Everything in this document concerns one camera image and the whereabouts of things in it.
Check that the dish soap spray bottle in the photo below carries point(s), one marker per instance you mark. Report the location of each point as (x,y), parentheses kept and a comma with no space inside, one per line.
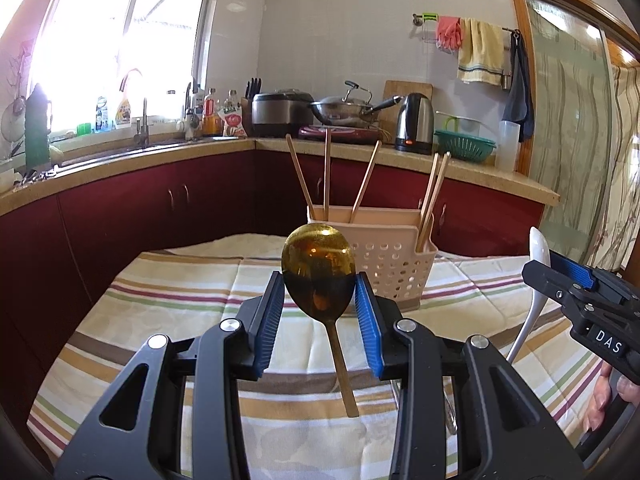
(123,112)

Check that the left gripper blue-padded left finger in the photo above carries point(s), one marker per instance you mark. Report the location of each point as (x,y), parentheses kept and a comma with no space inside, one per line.
(134,430)

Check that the stainless electric kettle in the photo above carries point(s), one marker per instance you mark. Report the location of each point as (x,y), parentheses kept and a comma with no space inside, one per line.
(415,125)

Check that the translucent plastic container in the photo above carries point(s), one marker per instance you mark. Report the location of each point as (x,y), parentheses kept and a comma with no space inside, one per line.
(509,132)

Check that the dark blue hanging cloth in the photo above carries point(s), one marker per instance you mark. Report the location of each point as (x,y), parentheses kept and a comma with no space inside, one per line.
(519,104)

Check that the yellow hanging towel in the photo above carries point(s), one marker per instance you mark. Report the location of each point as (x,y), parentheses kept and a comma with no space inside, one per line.
(481,55)

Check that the blue label bottle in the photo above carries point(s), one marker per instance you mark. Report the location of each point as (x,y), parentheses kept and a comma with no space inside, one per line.
(101,121)

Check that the window with white frame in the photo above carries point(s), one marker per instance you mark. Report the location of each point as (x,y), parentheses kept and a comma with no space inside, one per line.
(85,47)

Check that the striped tablecloth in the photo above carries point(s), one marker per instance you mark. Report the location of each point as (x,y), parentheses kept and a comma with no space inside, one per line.
(294,423)

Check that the black rice cooker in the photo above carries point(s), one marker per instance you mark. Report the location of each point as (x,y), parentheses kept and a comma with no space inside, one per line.
(276,114)

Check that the dark red kitchen cabinets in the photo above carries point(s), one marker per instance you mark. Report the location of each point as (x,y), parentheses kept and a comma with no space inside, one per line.
(59,253)

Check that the hanging mesh strainer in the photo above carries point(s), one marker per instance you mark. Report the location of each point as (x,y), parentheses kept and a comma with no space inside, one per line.
(13,116)

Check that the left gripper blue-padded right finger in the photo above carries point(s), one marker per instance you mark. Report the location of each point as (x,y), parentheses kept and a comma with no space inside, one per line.
(503,430)

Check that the person's right hand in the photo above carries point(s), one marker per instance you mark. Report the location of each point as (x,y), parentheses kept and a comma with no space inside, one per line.
(602,395)

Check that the silver metal fork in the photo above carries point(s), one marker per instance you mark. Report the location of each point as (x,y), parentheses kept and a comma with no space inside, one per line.
(450,411)

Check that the beige perforated utensil caddy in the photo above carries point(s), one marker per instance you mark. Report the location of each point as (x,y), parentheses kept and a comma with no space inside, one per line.
(384,244)

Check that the beige stone countertop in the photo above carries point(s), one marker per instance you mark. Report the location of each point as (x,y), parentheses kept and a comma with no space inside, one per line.
(134,160)

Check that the pink rubber gloves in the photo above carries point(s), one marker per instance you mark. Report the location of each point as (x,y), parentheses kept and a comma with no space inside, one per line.
(448,33)

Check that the green thermos flask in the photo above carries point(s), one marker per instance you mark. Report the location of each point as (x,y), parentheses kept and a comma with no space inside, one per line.
(37,129)

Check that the orange sauce bottle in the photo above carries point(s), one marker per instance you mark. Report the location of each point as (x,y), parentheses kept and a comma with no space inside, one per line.
(211,121)

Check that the steel wok with lid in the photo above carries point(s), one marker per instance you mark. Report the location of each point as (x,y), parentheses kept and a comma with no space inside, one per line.
(345,111)

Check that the gold metal spoon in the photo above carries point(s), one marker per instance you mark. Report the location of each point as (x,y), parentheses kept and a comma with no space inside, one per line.
(319,272)

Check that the red white snack bag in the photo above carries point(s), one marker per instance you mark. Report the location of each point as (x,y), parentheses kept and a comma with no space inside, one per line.
(233,123)

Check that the knife block with knives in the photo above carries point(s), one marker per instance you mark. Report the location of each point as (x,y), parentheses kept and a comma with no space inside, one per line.
(252,89)

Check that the wooden framed glass door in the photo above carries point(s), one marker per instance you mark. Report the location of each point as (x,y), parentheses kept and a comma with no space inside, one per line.
(584,70)

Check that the red induction cooktop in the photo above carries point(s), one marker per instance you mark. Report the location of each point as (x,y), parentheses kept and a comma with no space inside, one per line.
(349,135)

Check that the teal plastic colander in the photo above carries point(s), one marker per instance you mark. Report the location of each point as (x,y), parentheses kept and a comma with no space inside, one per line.
(463,146)

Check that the chrome sink faucet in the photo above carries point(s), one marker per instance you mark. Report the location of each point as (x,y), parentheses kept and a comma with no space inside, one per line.
(133,84)

